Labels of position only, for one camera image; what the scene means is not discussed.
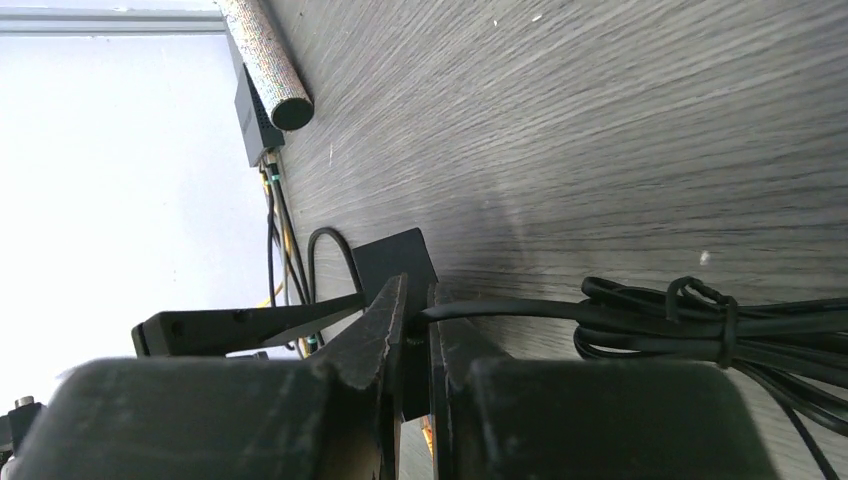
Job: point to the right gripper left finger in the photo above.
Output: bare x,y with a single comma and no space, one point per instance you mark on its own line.
335,415

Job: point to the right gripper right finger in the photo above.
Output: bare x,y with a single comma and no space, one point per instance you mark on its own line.
498,417

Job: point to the small black TP-Link switch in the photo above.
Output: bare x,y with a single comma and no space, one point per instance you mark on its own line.
211,333

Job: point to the black power adapter with cord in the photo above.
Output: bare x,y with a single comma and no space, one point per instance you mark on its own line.
796,351

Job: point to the glitter tube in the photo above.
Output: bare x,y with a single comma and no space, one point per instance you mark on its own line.
257,38

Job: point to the dark grey network switch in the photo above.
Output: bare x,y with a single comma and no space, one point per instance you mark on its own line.
258,133

